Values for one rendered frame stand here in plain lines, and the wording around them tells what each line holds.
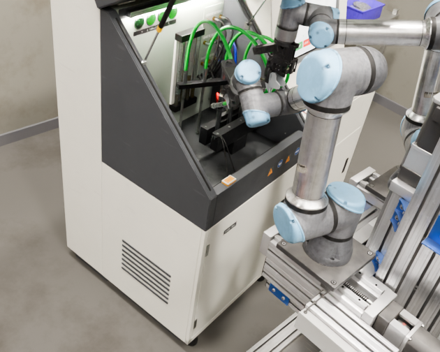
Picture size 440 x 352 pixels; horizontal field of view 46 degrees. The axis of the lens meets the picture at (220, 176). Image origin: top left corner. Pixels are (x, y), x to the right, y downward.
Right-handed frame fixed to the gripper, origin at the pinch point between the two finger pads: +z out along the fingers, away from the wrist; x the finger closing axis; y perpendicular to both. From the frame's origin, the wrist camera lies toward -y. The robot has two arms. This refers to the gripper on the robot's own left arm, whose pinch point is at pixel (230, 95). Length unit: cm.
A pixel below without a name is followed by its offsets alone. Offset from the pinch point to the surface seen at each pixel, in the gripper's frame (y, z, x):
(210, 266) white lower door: 60, 35, -19
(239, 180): 29.9, 11.7, -2.5
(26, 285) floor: 50, 94, -106
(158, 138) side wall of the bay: 8.4, 6.1, -28.8
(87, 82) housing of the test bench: -22, 20, -49
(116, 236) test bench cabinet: 38, 61, -55
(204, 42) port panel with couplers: -34, 38, 2
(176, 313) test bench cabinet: 78, 57, -37
